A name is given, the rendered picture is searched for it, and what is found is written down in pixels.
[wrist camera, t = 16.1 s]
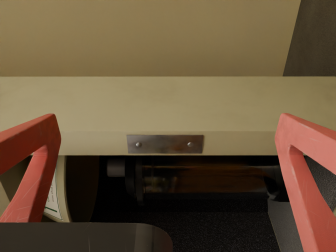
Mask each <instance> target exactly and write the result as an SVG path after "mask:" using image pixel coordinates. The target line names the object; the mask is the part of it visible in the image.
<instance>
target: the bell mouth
mask: <svg viewBox="0 0 336 252"><path fill-rule="evenodd" d="M99 172H100V156H99V155H58V158H57V162H56V167H55V171H54V176H53V179H52V183H51V186H50V190H49V194H48V197H47V201H46V204H45V208H44V211H43V216H45V217H47V218H49V219H51V220H53V221H56V222H58V223H89V222H90V220H91V217H92V214H93V211H94V207H95V203H96V198H97V192H98V184H99Z"/></svg>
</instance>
